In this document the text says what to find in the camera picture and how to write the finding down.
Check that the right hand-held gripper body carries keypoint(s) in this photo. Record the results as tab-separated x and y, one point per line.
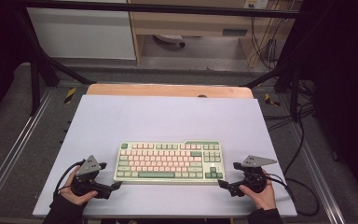
254	179

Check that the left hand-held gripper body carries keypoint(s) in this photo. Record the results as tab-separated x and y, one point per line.
87	168

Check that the green and pink keyboard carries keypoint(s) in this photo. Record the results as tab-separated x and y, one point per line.
167	161

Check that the person's right hand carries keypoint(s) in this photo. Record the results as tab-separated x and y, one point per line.
265	199

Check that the person's left hand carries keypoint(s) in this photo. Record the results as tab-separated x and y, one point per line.
77	199

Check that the wooden table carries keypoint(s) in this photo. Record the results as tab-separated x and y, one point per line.
167	90

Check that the black curtain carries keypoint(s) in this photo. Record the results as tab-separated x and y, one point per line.
0	56
345	93

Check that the white cabinet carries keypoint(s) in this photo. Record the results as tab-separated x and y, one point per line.
80	34

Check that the white chair base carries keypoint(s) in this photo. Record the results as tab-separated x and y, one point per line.
169	39

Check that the light wooden desk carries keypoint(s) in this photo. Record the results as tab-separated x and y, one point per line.
192	23

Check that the white power strip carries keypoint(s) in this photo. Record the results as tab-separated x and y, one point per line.
256	3

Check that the aluminium floor rail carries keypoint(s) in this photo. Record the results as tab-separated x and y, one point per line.
320	174
12	155

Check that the black metal frame stand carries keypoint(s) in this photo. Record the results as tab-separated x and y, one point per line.
294	93
34	87

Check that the black metal frame crossbar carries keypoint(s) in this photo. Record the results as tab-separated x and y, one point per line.
167	8

